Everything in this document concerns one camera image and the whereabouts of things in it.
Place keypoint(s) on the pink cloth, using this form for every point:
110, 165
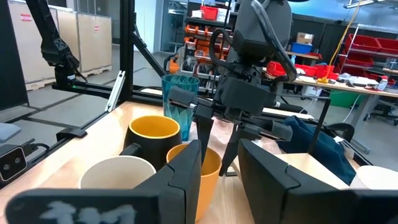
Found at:
222, 140

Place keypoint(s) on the blue storage bin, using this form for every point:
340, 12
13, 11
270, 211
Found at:
301, 48

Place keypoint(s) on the green bin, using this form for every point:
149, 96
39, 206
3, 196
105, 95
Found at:
348, 99

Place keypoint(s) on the navy blue cloth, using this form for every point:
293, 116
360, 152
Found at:
326, 146

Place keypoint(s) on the black panel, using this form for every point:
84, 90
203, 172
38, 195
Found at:
11, 53

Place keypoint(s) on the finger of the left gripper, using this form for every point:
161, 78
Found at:
205, 137
233, 149

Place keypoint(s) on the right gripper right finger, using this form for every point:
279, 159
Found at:
280, 193

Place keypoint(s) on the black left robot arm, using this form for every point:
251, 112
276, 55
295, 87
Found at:
267, 18

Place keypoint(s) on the red storage bin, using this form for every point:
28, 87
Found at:
209, 13

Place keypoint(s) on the cluttered work table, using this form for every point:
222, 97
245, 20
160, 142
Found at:
342, 85

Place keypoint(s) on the black depth camera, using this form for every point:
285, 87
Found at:
12, 165

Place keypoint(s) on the black mug yellow inside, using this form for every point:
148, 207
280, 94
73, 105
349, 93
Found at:
149, 146

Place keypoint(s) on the teal faceted plastic tumbler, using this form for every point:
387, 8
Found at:
178, 90

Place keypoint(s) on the storage rack orange bins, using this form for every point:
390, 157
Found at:
199, 43

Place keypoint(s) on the beige wooden crate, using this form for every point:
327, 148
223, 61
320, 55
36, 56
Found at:
93, 43
28, 46

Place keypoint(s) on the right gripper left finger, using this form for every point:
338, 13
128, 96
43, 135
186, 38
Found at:
174, 186

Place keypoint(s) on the black metal table frame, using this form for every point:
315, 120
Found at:
127, 46

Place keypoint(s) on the small orange cup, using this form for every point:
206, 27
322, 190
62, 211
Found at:
210, 186

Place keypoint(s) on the cardboard box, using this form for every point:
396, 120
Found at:
304, 38

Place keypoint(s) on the rack of red bins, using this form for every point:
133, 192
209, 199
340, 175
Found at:
370, 46

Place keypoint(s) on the black clamp bracket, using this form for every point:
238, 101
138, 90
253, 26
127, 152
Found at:
71, 133

